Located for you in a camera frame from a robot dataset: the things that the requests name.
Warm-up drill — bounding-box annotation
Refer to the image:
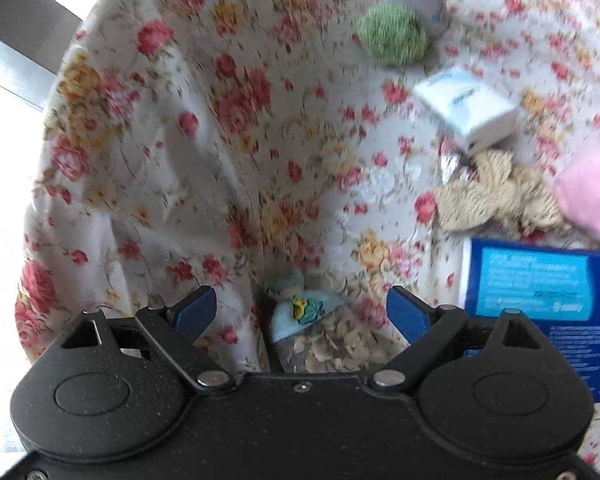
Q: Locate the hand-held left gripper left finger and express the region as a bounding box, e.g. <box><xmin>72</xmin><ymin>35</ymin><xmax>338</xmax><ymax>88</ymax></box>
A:
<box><xmin>32</xmin><ymin>286</ymin><xmax>236</xmax><ymax>395</ymax></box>

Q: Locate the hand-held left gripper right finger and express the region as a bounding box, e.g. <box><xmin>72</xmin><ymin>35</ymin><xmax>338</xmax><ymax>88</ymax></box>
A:
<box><xmin>367</xmin><ymin>285</ymin><xmax>558</xmax><ymax>393</ymax></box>

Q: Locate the beige lace cloth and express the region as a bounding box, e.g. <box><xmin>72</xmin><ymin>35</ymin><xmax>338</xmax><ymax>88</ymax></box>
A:
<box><xmin>434</xmin><ymin>150</ymin><xmax>572</xmax><ymax>235</ymax></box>

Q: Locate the small white box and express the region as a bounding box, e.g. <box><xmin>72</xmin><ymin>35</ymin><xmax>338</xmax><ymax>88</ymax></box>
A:
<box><xmin>414</xmin><ymin>66</ymin><xmax>522</xmax><ymax>154</ymax></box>

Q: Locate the pink cloth pouch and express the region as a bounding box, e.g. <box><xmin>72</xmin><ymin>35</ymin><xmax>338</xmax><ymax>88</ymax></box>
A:
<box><xmin>554</xmin><ymin>135</ymin><xmax>600</xmax><ymax>239</ymax></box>

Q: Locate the green fuzzy ball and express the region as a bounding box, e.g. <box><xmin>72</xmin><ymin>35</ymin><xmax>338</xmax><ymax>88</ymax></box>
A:
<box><xmin>355</xmin><ymin>2</ymin><xmax>428</xmax><ymax>67</ymax></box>

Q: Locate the blue tissue pack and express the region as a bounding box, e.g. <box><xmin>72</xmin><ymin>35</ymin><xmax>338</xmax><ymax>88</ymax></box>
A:
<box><xmin>459</xmin><ymin>236</ymin><xmax>600</xmax><ymax>404</ymax></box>

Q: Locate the floral blanket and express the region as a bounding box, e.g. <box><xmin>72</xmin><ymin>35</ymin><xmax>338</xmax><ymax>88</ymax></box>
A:
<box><xmin>15</xmin><ymin>0</ymin><xmax>600</xmax><ymax>466</ymax></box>

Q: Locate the silver foil wrapper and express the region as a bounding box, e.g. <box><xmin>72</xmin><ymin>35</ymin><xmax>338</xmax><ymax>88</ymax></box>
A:
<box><xmin>440</xmin><ymin>152</ymin><xmax>479</xmax><ymax>184</ymax></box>

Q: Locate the window frame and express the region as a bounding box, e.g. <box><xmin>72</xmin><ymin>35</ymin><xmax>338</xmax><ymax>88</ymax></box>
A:
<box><xmin>0</xmin><ymin>0</ymin><xmax>83</xmax><ymax>111</ymax></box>

